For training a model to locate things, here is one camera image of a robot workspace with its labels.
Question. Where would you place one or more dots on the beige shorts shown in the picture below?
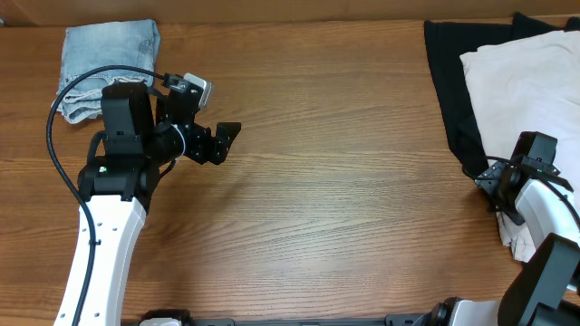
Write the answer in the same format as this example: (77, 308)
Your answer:
(530, 84)

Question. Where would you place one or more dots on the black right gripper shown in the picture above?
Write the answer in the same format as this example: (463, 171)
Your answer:
(488, 186)

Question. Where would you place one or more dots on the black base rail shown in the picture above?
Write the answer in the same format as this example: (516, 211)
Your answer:
(167, 317)

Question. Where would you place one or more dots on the folded light blue jeans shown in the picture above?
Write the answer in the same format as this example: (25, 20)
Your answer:
(87, 47)

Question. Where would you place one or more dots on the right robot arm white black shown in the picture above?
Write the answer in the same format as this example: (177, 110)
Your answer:
(528, 188)

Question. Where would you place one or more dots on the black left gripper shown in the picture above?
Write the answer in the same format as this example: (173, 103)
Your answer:
(200, 152)

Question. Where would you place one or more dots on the black garment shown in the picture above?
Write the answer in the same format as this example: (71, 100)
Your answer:
(445, 43)

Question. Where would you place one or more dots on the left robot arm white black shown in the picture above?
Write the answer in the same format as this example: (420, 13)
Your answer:
(144, 134)

